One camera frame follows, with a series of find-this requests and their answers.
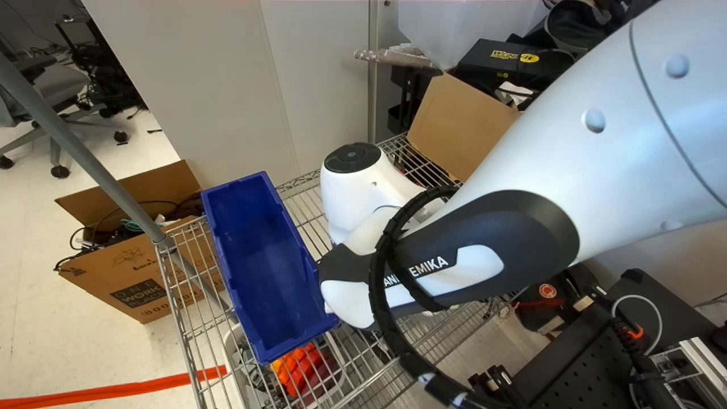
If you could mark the black equipment base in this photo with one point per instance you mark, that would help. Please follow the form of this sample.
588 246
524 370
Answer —
592 356

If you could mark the red floor tape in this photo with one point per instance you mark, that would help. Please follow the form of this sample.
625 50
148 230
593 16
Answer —
105 390

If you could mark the clear plastic storage bin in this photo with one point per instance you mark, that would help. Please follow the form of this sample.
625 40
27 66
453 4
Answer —
456 25

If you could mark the rainbow stacking toy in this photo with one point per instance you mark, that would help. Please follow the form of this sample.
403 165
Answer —
303 370

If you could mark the grey metal pole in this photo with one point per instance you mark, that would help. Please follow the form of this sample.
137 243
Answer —
82 155

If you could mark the black box with yellow label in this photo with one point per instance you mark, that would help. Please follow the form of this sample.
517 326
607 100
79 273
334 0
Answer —
514 58

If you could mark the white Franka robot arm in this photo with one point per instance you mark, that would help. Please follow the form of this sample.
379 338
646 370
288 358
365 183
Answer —
606 161

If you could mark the blue plastic bin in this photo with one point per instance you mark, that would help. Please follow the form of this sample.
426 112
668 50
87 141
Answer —
264 264

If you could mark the metal shelf post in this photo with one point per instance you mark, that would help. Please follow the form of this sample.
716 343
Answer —
374 70

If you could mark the grey office chair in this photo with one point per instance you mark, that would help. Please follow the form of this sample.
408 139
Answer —
57 92

